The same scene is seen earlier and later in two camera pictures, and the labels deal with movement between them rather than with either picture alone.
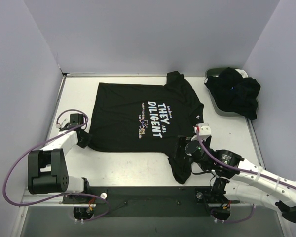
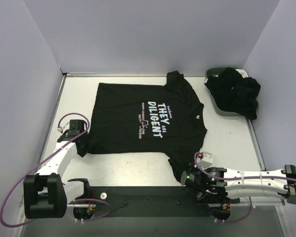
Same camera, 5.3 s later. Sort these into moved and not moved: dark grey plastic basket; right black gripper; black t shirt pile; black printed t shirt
Moved: right black gripper
Not moved: dark grey plastic basket; black t shirt pile; black printed t shirt
